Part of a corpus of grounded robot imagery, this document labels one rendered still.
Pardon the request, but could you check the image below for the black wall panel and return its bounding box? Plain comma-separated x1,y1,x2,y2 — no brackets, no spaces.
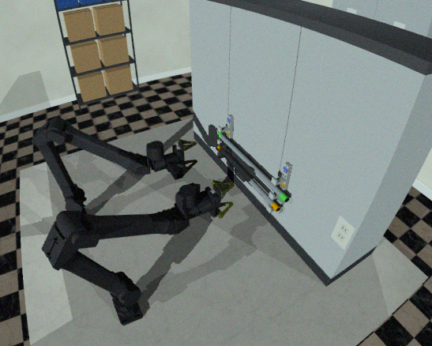
189,0,432,287

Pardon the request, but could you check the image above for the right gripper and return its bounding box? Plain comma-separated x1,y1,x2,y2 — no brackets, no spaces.
197,180,235,219

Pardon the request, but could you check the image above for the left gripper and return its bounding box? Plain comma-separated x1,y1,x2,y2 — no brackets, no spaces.
172,139,197,172

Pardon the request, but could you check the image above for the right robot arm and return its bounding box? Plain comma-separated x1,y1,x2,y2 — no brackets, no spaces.
42,183,209,325

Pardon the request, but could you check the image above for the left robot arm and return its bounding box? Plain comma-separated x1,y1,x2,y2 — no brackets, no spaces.
32,118,187,214

